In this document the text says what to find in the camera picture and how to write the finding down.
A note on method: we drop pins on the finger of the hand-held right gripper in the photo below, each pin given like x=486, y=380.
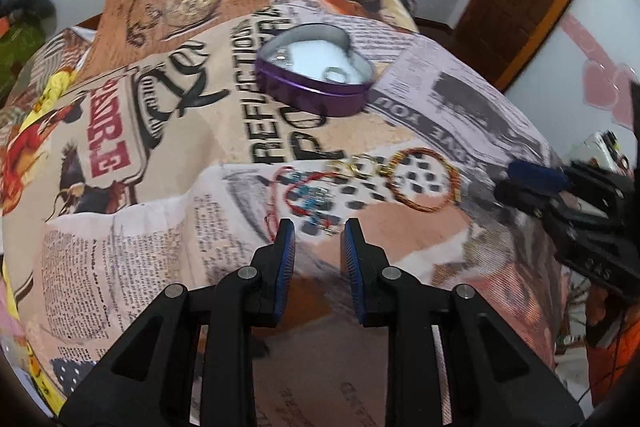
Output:
x=520, y=196
x=537, y=174

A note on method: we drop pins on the green cloth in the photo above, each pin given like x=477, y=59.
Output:
x=17, y=52

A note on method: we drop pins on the yellow cloth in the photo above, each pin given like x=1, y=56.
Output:
x=55, y=87

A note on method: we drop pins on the purple heart-shaped tin box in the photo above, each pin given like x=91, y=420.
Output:
x=310, y=99

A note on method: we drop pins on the newspaper print tablecloth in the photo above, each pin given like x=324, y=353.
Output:
x=200, y=157

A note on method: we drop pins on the white packet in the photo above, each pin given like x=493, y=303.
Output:
x=597, y=149

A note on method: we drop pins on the dark wooden furniture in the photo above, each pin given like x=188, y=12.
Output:
x=440, y=29

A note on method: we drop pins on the red and gold bangle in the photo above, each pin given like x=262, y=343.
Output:
x=400, y=198

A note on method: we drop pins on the pink heart wall sticker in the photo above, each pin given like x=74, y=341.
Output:
x=600, y=77

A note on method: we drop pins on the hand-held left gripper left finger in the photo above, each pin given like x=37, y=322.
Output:
x=286, y=257

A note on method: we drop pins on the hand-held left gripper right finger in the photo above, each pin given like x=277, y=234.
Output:
x=350, y=257

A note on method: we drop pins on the orange cloth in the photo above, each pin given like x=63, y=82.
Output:
x=615, y=357

